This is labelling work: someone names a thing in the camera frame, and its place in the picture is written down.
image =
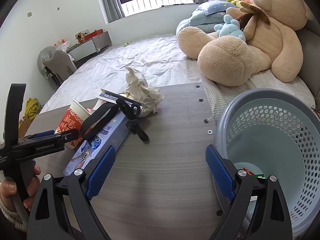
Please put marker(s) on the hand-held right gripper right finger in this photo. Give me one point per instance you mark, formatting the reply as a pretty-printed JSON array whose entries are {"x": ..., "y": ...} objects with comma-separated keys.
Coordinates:
[{"x": 220, "y": 172}]

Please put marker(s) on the long blue cartoon box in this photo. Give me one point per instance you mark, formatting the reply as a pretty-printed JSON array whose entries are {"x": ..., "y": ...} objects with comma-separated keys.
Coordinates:
[{"x": 87, "y": 150}]

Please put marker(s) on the blue pillows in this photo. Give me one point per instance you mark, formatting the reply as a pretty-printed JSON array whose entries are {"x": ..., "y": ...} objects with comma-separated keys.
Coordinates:
[{"x": 197, "y": 22}]

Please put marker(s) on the grey perforated plastic basket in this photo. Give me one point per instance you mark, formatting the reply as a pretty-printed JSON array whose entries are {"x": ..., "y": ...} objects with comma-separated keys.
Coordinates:
[{"x": 262, "y": 142}]

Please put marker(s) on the bed with checked sheet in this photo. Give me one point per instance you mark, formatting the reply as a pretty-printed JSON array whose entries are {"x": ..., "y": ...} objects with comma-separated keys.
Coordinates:
[{"x": 150, "y": 52}]

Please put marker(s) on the person's left hand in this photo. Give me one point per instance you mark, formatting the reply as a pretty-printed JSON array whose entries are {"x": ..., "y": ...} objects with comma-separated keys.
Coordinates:
[{"x": 31, "y": 177}]

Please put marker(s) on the grey clothes on chair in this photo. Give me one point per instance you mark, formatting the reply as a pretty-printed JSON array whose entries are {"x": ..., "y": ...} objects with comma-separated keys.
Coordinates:
[{"x": 46, "y": 55}]

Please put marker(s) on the grey bedside cabinet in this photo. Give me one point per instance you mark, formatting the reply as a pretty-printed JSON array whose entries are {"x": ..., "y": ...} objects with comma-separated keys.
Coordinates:
[{"x": 87, "y": 47}]

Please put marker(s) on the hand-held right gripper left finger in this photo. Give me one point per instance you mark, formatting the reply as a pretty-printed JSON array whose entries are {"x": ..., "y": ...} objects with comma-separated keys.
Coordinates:
[{"x": 100, "y": 172}]

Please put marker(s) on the grey chair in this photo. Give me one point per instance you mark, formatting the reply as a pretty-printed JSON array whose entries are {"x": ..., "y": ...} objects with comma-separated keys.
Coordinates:
[{"x": 62, "y": 60}]

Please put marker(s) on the cream paper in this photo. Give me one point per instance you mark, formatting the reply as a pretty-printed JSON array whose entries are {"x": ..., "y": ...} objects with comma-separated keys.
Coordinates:
[{"x": 140, "y": 87}]

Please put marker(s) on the colourful figurine picture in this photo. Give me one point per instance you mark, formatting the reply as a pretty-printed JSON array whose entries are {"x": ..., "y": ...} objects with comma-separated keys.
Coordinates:
[{"x": 80, "y": 37}]

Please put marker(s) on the red paper cup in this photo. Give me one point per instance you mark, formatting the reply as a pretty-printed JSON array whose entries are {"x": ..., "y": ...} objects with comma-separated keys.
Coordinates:
[{"x": 70, "y": 122}]

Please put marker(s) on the white plastic bag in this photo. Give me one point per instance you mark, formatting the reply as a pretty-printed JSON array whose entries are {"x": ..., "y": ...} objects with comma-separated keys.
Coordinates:
[{"x": 62, "y": 46}]

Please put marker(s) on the light blue pillow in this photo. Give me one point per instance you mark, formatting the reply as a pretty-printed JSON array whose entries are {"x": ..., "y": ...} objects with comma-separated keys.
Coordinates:
[{"x": 212, "y": 7}]

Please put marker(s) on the cardboard box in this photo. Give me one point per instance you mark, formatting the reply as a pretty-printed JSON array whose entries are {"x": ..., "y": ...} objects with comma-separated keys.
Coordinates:
[{"x": 23, "y": 126}]

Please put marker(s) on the yellow bag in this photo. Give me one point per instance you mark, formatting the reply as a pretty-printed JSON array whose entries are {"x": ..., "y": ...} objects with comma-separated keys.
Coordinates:
[{"x": 32, "y": 107}]

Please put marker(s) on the large beige teddy bear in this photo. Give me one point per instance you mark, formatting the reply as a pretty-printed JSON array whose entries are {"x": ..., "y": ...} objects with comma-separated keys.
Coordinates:
[{"x": 272, "y": 37}]

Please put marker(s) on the brown moose plush toy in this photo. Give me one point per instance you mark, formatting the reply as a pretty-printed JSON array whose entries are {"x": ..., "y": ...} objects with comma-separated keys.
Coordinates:
[{"x": 260, "y": 15}]

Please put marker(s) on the light blue plush toy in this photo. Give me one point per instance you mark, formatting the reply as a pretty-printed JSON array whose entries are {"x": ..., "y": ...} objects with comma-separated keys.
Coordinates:
[{"x": 231, "y": 28}]

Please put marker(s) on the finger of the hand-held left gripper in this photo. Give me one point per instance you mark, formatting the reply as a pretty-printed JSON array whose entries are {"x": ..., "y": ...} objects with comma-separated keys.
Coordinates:
[
  {"x": 67, "y": 135},
  {"x": 42, "y": 134}
]

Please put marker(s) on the red green wrapper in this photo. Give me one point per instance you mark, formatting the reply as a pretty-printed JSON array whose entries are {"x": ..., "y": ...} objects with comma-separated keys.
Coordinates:
[{"x": 251, "y": 172}]

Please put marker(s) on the red box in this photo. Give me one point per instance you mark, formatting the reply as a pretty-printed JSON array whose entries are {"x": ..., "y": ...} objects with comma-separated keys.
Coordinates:
[{"x": 96, "y": 32}]

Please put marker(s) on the yellow plush toy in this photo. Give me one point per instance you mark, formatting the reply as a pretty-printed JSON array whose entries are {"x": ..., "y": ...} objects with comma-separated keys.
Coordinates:
[{"x": 240, "y": 3}]

